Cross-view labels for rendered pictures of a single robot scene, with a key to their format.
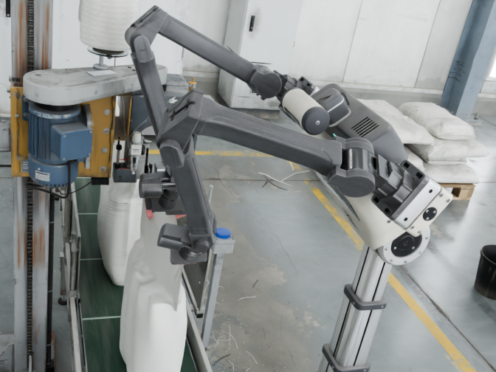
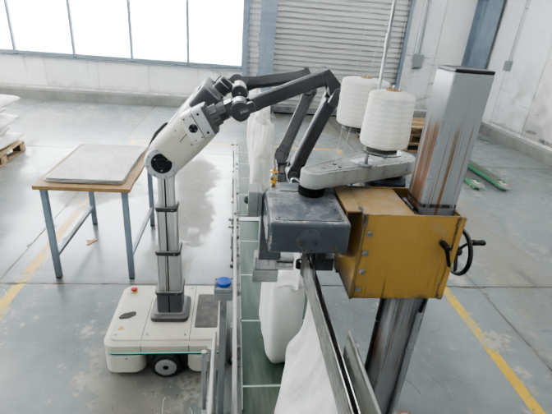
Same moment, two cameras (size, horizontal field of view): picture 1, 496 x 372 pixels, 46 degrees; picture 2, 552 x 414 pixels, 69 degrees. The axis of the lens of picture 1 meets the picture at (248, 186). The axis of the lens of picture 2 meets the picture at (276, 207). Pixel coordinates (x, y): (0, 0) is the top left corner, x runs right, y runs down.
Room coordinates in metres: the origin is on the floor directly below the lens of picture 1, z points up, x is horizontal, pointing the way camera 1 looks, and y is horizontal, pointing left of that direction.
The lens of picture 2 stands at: (3.17, 0.60, 1.84)
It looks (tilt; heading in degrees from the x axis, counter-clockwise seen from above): 25 degrees down; 195
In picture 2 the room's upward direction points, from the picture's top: 5 degrees clockwise
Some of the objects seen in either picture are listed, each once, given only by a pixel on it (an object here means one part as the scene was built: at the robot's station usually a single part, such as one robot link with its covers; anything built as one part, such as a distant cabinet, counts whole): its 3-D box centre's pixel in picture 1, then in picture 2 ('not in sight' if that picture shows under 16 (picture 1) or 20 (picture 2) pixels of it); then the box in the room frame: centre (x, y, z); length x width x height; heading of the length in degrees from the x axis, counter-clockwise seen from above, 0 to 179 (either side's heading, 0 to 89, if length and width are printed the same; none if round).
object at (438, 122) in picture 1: (435, 119); not in sight; (4.93, -1.49, 0.56); 0.67 x 0.43 x 0.15; 23
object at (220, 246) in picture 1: (221, 241); (223, 289); (1.91, 0.06, 0.81); 0.08 x 0.08 x 0.06; 23
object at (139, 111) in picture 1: (156, 115); (299, 235); (2.04, 0.38, 1.21); 0.30 x 0.25 x 0.30; 23
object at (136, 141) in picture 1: (136, 153); not in sight; (1.84, 0.40, 1.14); 0.05 x 0.04 x 0.16; 113
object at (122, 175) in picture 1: (124, 172); (321, 260); (1.88, 0.44, 1.04); 0.08 x 0.06 x 0.05; 113
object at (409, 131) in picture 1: (388, 128); not in sight; (4.47, -1.01, 0.56); 0.66 x 0.42 x 0.15; 113
